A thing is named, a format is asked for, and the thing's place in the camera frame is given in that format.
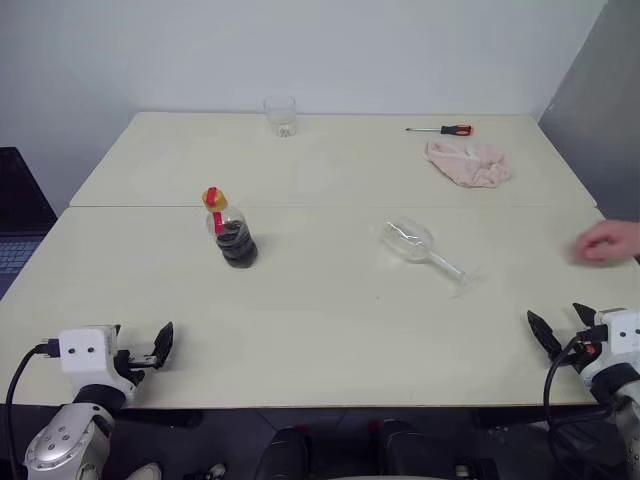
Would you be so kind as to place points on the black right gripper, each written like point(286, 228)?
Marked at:
point(592, 337)

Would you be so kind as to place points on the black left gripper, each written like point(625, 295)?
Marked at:
point(137, 365)

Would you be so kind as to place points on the dark liquid plastic bottle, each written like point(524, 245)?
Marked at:
point(237, 245)

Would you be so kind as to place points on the yellow and red bottle cap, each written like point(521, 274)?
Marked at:
point(215, 198)

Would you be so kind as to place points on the clear wine glass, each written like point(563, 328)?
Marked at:
point(407, 240)

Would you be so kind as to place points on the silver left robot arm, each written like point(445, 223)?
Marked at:
point(65, 435)

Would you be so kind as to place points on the person's bare hand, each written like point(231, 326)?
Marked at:
point(617, 240)

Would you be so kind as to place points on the white shoe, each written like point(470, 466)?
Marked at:
point(145, 472)

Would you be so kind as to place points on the small white knob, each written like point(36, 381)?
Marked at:
point(461, 470)
point(216, 469)

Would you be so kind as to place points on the dark rounded shape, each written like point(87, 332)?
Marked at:
point(410, 450)
point(285, 455)

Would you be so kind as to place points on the crumpled pink cloth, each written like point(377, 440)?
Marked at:
point(470, 165)

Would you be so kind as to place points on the dark laptop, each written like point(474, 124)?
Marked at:
point(20, 200)

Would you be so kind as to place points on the orange and black screwdriver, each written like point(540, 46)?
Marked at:
point(457, 130)

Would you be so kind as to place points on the clear glass tumbler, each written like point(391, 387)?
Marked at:
point(280, 117)

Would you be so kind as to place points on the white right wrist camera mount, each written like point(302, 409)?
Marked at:
point(622, 335)

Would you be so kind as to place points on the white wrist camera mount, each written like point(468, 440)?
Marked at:
point(82, 350)
point(622, 335)

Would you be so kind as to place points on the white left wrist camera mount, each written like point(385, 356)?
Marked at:
point(82, 350)

